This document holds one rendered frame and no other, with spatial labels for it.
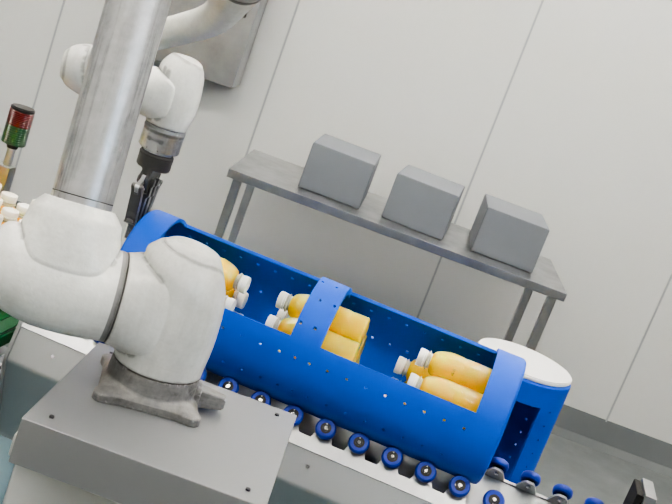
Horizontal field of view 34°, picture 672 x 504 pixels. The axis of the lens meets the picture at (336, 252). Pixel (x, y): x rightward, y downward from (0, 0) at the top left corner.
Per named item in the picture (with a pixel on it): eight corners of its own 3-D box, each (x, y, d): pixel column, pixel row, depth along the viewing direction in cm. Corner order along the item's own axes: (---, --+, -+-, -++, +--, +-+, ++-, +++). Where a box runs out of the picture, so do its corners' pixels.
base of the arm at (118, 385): (221, 435, 180) (231, 406, 179) (90, 399, 176) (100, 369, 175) (220, 391, 198) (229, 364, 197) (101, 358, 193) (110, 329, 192)
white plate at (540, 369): (477, 328, 318) (476, 332, 318) (480, 357, 291) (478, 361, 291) (566, 362, 317) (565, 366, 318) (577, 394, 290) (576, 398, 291)
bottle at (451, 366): (500, 406, 234) (419, 372, 236) (512, 376, 233) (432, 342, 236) (500, 411, 227) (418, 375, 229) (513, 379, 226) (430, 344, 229)
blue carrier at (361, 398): (474, 503, 219) (527, 375, 215) (86, 337, 230) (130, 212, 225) (479, 463, 247) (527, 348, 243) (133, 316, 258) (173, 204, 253)
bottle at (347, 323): (371, 315, 232) (291, 282, 234) (358, 345, 230) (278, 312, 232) (370, 322, 238) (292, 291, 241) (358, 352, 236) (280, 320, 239)
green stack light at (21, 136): (18, 148, 278) (23, 130, 276) (-4, 139, 278) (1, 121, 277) (29, 146, 284) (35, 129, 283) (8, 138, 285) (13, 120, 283)
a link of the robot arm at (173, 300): (207, 393, 180) (250, 273, 175) (99, 368, 175) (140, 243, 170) (198, 355, 195) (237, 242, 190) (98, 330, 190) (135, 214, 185)
